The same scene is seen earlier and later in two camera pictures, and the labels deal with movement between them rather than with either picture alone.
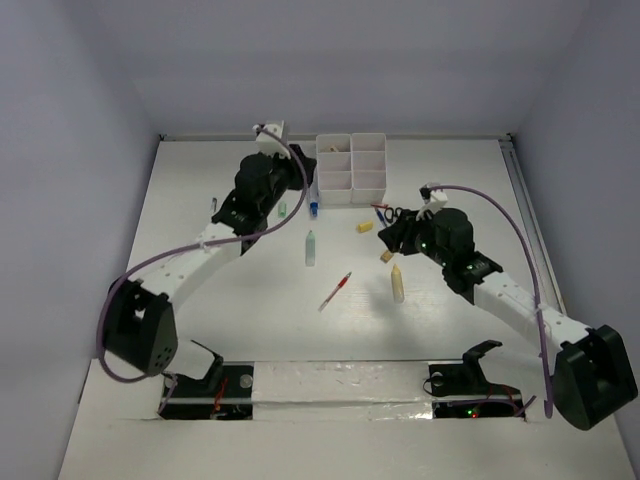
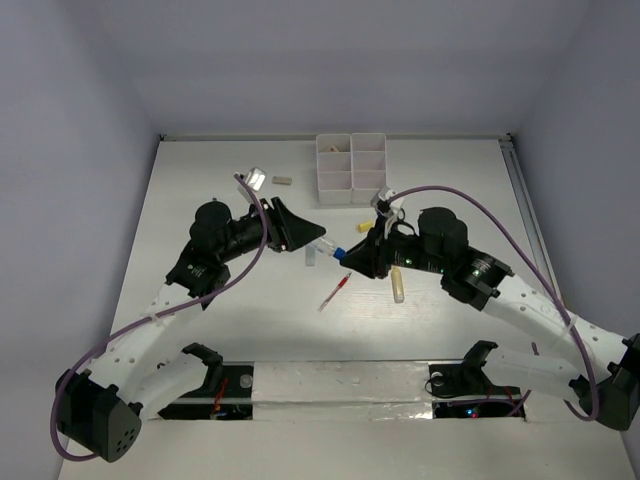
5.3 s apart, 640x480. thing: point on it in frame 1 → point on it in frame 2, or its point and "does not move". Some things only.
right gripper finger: (393, 236) → (361, 259)
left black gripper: (294, 167) → (296, 233)
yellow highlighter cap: (364, 227) does not move
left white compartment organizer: (334, 154) does not move
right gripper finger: (406, 215) → (367, 243)
